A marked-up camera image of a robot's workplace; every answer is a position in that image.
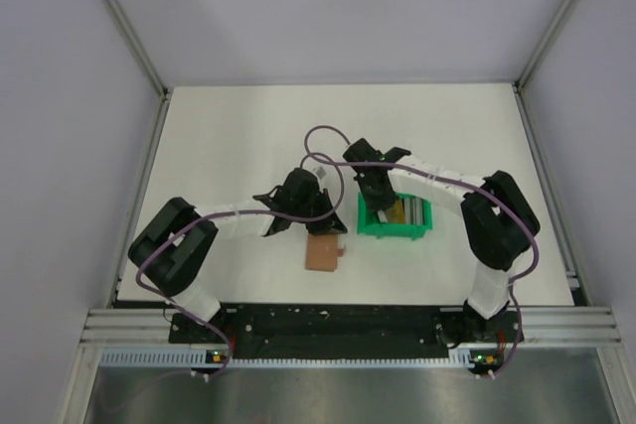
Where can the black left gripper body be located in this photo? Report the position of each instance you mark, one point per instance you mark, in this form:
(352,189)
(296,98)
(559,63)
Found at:
(307,208)

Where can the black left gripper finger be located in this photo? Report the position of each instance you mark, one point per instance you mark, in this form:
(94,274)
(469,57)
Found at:
(337,226)
(319,224)

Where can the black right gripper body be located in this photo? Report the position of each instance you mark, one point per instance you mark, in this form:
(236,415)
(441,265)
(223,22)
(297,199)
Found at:
(362,178)

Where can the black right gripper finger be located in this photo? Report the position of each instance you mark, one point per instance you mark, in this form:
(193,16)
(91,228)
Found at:
(374,195)
(387,198)

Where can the gold credit card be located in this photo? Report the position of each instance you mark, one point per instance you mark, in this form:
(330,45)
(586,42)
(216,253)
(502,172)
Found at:
(394,213)

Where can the green plastic card bin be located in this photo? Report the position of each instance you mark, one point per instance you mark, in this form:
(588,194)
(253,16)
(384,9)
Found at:
(368,223)

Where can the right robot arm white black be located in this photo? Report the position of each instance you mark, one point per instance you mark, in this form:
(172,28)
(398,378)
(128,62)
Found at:
(500,225)

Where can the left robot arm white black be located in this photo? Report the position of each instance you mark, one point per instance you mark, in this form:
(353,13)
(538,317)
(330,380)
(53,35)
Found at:
(171,249)

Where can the stack of light cards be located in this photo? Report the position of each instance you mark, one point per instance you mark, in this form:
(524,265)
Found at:
(414,210)

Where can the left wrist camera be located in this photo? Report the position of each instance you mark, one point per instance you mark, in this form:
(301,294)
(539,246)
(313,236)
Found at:
(319,172)

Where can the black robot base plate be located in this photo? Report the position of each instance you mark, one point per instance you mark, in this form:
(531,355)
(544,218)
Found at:
(345,331)

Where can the aluminium frame rail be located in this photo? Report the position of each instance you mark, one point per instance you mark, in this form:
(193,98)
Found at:
(543,327)

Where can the grey slotted cable duct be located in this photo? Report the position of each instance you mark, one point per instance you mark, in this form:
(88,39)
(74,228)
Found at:
(208,359)

